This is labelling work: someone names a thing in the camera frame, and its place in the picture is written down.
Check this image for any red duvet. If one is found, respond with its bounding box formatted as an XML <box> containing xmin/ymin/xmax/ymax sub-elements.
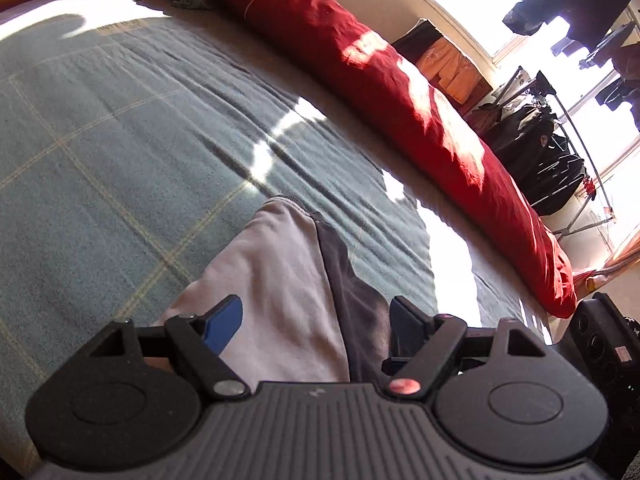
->
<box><xmin>200</xmin><ymin>0</ymin><xmax>577</xmax><ymax>319</ymax></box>

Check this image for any orange curtain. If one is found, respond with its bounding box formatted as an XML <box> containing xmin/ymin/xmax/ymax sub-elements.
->
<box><xmin>572</xmin><ymin>235</ymin><xmax>640</xmax><ymax>293</ymax></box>

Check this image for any brown hanging garment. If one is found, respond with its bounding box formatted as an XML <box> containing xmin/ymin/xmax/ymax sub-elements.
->
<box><xmin>465</xmin><ymin>104</ymin><xmax>503</xmax><ymax>133</ymax></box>

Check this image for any bright window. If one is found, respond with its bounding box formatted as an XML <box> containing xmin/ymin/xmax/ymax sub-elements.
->
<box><xmin>387</xmin><ymin>0</ymin><xmax>640</xmax><ymax>261</ymax></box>

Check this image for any bed with green checked blanket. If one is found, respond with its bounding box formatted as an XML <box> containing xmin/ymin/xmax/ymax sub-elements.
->
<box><xmin>0</xmin><ymin>0</ymin><xmax>553</xmax><ymax>476</ymax></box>

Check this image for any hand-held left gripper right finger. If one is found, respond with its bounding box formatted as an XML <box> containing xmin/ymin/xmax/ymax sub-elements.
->
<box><xmin>382</xmin><ymin>296</ymin><xmax>547</xmax><ymax>403</ymax></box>

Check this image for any dark teal hanging shirt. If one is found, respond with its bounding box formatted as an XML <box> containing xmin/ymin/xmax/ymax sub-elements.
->
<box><xmin>502</xmin><ymin>0</ymin><xmax>640</xmax><ymax>43</ymax></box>

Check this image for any dark hanging garment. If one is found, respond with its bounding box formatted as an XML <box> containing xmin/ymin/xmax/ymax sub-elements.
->
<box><xmin>580</xmin><ymin>25</ymin><xmax>640</xmax><ymax>131</ymax></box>

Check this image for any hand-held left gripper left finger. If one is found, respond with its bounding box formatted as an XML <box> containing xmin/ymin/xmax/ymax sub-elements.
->
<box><xmin>89</xmin><ymin>295</ymin><xmax>249</xmax><ymax>401</ymax></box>

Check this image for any metal clothes drying rack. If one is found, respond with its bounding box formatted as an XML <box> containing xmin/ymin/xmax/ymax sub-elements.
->
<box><xmin>492</xmin><ymin>65</ymin><xmax>617</xmax><ymax>242</ymax></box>

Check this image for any grey and black printed sweatshirt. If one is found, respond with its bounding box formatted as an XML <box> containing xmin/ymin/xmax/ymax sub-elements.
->
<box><xmin>142</xmin><ymin>196</ymin><xmax>401</xmax><ymax>383</ymax></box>

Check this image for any black jacket with round badge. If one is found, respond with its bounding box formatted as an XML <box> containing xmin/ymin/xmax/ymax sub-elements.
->
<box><xmin>482</xmin><ymin>105</ymin><xmax>557</xmax><ymax>178</ymax></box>

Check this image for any orange shirt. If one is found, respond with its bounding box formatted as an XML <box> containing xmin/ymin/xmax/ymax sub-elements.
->
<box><xmin>416</xmin><ymin>40</ymin><xmax>482</xmax><ymax>102</ymax></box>

